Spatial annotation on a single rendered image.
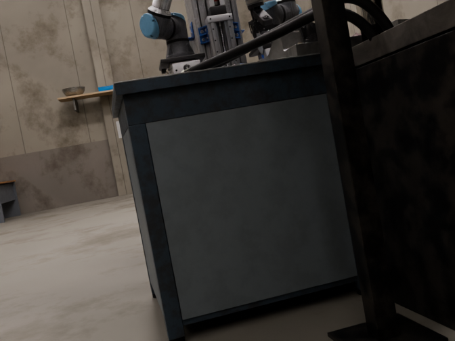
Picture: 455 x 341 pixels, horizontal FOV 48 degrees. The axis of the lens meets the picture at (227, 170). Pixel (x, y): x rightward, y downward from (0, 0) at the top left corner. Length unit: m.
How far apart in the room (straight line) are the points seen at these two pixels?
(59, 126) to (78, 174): 0.98
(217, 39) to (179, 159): 1.36
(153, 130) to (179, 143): 0.09
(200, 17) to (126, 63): 7.37
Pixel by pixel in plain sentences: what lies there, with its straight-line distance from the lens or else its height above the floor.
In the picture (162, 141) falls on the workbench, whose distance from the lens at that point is 1.55.
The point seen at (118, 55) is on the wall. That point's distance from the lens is 10.28.
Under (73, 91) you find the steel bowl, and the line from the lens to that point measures 9.71.
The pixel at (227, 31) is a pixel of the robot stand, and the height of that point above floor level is 1.16.
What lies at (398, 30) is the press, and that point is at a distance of 1.41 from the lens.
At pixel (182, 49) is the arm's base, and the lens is 2.66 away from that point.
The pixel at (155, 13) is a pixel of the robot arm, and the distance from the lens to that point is 2.58.
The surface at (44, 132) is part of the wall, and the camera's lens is 10.24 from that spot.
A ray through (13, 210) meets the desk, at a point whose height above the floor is 0.10.
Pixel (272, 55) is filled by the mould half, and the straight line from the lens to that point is 2.03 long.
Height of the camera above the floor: 0.56
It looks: 3 degrees down
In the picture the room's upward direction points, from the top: 10 degrees counter-clockwise
